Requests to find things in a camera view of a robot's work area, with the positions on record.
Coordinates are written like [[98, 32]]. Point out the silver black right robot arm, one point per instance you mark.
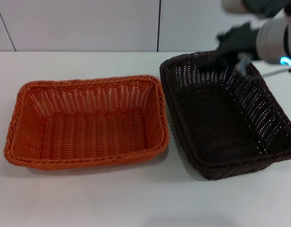
[[273, 40]]

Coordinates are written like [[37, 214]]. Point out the orange woven plastic basket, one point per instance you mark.
[[88, 132]]

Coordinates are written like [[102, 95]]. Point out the dark brown woven basket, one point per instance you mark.
[[214, 123]]

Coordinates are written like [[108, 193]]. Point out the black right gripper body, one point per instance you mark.
[[237, 40]]

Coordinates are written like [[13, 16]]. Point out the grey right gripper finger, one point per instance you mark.
[[243, 63]]

